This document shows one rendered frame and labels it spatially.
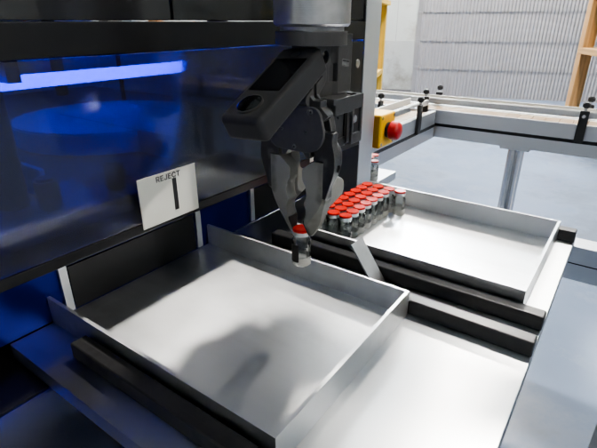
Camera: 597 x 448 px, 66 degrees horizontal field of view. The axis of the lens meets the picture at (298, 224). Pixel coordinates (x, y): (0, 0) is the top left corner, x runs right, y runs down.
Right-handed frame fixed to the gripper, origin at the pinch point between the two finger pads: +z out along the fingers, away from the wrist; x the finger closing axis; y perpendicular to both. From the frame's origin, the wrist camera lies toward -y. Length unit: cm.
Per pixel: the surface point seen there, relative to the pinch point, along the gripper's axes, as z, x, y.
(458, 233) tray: 11.9, -8.6, 34.6
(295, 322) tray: 11.9, -0.9, -1.8
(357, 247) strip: 6.9, -1.9, 10.9
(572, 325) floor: 100, -29, 164
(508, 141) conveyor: 14, 2, 118
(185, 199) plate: -0.6, 14.9, -3.4
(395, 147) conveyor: 13, 26, 85
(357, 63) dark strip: -13.8, 14.9, 39.0
